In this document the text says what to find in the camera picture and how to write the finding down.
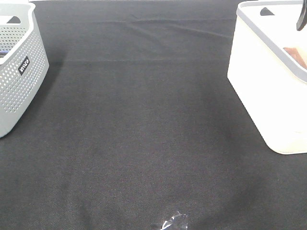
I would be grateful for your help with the black table cloth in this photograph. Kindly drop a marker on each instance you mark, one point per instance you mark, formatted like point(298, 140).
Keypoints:
point(136, 120)

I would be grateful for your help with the clear tape piece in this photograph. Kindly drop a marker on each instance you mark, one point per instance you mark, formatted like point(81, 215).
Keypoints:
point(178, 221)

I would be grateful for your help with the blue item in basket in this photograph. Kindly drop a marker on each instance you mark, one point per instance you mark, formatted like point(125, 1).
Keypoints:
point(3, 53)

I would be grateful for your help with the brown towel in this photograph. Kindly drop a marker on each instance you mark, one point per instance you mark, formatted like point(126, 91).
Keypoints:
point(293, 52)

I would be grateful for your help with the white plastic basket grey rim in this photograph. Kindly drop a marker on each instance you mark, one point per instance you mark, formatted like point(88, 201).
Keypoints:
point(271, 85)

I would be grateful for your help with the grey perforated plastic basket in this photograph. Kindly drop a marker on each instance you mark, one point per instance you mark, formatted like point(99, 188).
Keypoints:
point(24, 68)

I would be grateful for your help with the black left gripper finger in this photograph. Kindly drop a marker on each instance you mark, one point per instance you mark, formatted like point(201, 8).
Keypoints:
point(302, 20)

